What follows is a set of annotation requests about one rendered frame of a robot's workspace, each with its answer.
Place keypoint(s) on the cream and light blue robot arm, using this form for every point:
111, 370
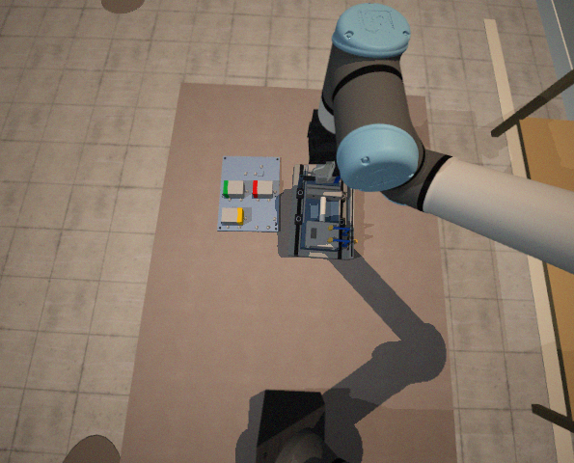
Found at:
363, 102

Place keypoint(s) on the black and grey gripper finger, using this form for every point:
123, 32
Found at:
329, 169

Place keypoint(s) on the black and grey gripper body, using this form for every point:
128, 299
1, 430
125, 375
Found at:
322, 147

